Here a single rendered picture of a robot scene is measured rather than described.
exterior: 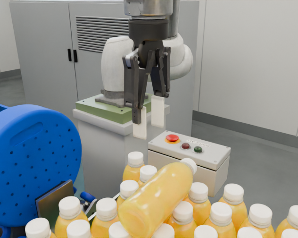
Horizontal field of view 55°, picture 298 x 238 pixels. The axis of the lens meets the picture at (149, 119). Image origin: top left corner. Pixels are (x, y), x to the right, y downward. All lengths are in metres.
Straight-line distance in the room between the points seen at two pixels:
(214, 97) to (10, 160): 3.04
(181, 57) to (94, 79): 1.67
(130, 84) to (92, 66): 2.28
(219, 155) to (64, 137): 0.39
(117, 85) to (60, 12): 1.91
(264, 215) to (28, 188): 0.51
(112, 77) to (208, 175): 0.65
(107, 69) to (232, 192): 0.79
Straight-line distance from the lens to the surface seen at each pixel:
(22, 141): 0.69
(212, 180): 0.74
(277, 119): 3.34
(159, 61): 0.57
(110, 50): 1.21
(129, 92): 0.53
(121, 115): 1.13
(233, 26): 3.31
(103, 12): 2.59
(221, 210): 0.57
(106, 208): 0.57
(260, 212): 0.59
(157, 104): 0.62
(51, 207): 0.73
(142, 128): 0.58
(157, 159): 0.79
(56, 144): 0.75
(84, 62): 2.87
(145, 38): 0.53
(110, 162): 1.29
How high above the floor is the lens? 1.46
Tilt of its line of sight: 23 degrees down
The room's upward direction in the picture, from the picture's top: straight up
